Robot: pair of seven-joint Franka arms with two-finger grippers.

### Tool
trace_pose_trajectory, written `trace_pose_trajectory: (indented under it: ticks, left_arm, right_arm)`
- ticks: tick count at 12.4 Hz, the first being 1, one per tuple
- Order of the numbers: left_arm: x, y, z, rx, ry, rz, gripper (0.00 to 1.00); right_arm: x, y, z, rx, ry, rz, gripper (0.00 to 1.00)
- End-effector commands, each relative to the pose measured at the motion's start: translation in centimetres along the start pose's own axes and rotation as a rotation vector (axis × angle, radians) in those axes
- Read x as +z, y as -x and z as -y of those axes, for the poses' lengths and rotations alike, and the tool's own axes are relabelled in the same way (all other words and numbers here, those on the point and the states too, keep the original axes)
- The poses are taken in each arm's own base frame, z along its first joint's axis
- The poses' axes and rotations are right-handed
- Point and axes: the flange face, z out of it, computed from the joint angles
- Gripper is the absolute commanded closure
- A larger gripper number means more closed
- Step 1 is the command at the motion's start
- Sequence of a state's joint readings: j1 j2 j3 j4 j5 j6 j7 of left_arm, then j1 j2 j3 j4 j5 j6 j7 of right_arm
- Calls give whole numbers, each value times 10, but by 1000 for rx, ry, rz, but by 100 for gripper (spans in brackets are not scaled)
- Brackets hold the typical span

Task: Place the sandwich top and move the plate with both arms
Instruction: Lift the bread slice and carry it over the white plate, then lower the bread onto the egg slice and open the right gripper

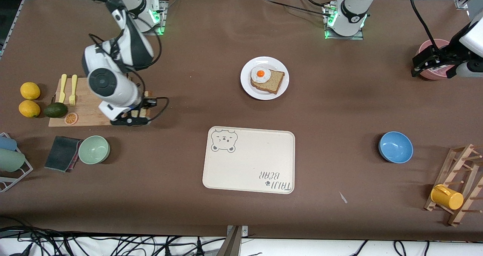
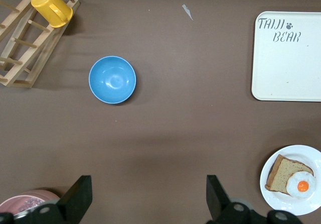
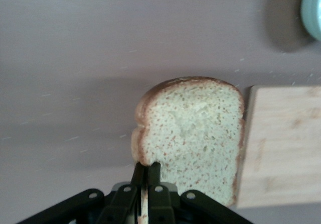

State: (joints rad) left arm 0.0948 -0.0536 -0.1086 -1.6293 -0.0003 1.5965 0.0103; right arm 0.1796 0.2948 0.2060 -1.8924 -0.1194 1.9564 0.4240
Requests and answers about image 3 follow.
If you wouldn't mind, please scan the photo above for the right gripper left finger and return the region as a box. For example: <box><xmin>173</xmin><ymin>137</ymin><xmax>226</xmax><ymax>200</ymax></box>
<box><xmin>96</xmin><ymin>162</ymin><xmax>144</xmax><ymax>224</ymax></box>

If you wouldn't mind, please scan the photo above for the brown bread slice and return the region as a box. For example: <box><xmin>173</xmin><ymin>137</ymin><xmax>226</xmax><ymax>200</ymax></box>
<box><xmin>130</xmin><ymin>76</ymin><xmax>246</xmax><ymax>224</ymax></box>

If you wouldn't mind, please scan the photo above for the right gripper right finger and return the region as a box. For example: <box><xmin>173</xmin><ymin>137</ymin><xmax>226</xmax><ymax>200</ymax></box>
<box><xmin>147</xmin><ymin>161</ymin><xmax>176</xmax><ymax>224</ymax></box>

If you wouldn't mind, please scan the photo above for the wooden cutting board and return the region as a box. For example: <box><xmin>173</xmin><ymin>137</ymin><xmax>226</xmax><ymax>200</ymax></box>
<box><xmin>235</xmin><ymin>84</ymin><xmax>321</xmax><ymax>209</ymax></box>

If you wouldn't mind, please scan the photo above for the pale green bowl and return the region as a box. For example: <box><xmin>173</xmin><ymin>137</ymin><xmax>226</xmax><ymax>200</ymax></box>
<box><xmin>300</xmin><ymin>0</ymin><xmax>321</xmax><ymax>43</ymax></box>

